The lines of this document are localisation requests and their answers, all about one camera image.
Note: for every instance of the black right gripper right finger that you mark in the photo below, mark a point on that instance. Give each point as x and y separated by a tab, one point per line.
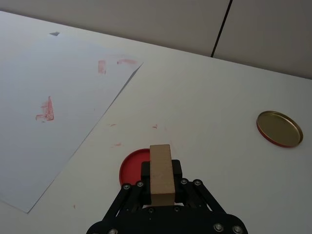
195	192

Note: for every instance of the white paper sheet red marks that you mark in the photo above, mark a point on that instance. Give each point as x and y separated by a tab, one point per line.
48	97

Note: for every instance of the wooden block stamp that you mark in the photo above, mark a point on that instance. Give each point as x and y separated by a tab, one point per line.
162	173

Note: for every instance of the round red ink pad tin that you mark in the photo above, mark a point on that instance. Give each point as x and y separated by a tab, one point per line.
132	168

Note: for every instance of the round gold metal lid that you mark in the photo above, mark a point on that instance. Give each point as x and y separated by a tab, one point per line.
279	128

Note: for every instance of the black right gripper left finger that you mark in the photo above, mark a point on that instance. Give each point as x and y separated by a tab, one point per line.
131	195

